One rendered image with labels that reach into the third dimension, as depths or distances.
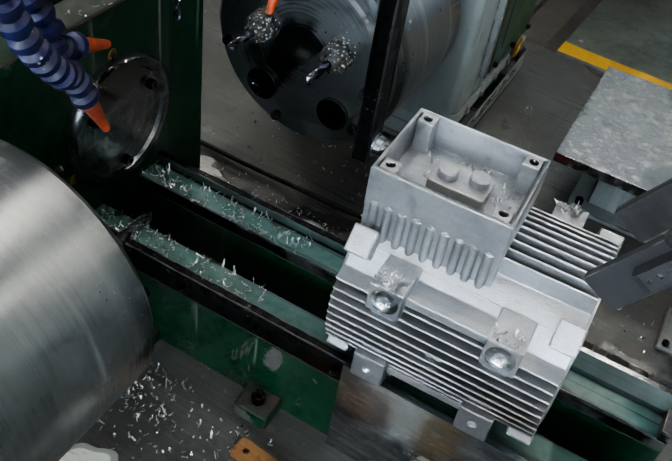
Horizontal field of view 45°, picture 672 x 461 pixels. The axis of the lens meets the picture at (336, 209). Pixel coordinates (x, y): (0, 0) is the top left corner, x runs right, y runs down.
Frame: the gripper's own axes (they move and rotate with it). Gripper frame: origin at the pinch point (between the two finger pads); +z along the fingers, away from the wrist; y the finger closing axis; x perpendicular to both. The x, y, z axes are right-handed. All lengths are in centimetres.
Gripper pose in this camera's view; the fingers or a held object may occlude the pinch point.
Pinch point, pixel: (647, 240)
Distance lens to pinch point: 58.2
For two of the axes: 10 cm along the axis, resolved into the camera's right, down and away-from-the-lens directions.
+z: -5.4, 4.2, 7.3
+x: 6.8, 7.3, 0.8
